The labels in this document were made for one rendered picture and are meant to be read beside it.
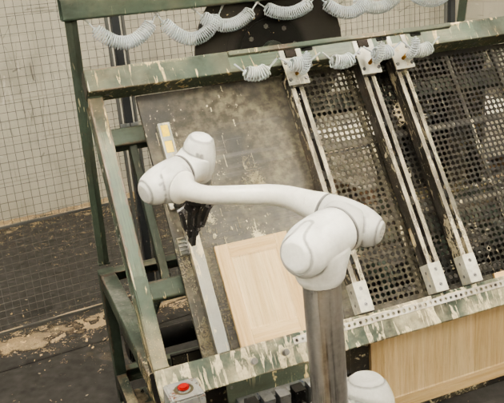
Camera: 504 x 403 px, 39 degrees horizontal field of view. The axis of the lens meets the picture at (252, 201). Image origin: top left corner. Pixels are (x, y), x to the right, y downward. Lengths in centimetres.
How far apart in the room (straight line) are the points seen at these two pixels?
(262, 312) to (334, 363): 95
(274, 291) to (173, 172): 94
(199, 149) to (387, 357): 157
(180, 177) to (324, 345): 63
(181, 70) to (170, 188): 101
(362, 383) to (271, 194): 61
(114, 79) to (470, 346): 205
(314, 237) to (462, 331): 189
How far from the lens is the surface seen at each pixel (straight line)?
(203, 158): 216
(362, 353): 328
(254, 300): 282
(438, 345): 348
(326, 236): 173
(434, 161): 326
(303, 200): 196
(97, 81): 291
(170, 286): 281
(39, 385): 455
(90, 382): 445
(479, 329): 358
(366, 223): 186
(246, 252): 284
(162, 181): 206
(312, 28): 373
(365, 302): 291
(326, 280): 177
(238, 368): 273
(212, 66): 301
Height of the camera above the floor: 229
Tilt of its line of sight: 19 degrees down
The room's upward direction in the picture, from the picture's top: 5 degrees counter-clockwise
